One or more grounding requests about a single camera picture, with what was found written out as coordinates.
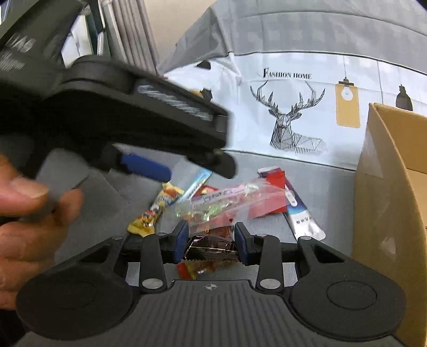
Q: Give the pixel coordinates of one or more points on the yellow snack packet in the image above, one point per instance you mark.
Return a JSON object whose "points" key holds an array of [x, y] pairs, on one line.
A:
{"points": [[150, 217]]}

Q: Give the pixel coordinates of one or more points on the clear plastic candy bag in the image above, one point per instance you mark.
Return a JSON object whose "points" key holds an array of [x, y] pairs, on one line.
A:
{"points": [[213, 207]]}

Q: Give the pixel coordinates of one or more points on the orange clear candy packet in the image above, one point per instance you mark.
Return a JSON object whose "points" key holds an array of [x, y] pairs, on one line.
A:
{"points": [[190, 270]]}

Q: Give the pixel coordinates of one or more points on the dark brown chocolate packet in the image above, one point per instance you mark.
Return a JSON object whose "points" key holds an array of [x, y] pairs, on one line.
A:
{"points": [[210, 248]]}

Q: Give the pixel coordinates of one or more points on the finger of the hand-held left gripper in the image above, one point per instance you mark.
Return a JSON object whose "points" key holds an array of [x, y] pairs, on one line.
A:
{"points": [[146, 168], [220, 165]]}

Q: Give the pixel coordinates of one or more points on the brown cardboard box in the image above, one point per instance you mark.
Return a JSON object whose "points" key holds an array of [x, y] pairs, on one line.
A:
{"points": [[390, 217]]}

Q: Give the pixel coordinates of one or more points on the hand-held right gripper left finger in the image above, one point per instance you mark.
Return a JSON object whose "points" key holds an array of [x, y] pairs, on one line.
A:
{"points": [[181, 242]]}

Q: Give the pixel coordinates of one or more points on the person's left hand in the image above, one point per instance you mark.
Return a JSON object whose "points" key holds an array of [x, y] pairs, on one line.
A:
{"points": [[20, 247]]}

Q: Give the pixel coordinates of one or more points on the red orange snack packet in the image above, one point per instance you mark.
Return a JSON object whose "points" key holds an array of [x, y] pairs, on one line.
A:
{"points": [[205, 191]]}

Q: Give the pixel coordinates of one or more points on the deer print sofa cover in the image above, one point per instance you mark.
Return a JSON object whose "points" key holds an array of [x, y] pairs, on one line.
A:
{"points": [[300, 43]]}

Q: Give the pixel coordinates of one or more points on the grey curtain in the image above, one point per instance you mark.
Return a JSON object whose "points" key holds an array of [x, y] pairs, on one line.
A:
{"points": [[130, 30]]}

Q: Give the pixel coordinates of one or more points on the blue white stick packet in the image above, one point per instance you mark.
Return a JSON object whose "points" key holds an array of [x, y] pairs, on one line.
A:
{"points": [[199, 182]]}

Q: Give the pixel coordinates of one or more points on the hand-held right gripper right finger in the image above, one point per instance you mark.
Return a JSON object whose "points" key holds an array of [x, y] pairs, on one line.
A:
{"points": [[242, 247]]}

